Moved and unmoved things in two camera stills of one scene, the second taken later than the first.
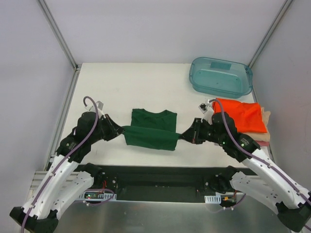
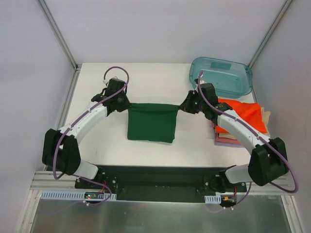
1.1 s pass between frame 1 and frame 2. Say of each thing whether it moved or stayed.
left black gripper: moved
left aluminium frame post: stayed
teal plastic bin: stayed
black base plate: stayed
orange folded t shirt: stayed
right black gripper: moved
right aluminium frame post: stayed
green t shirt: moved
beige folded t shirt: stayed
